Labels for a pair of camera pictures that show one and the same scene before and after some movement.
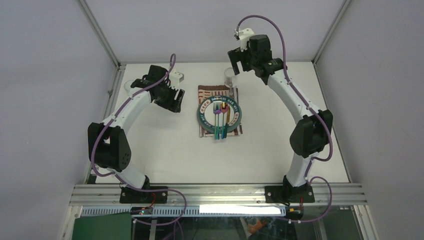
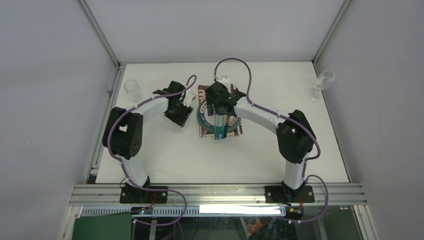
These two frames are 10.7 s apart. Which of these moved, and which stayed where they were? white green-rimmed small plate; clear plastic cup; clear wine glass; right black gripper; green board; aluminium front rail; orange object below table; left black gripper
Moved: clear wine glass; right black gripper; left black gripper
Stayed: green board; aluminium front rail; white green-rimmed small plate; clear plastic cup; orange object below table
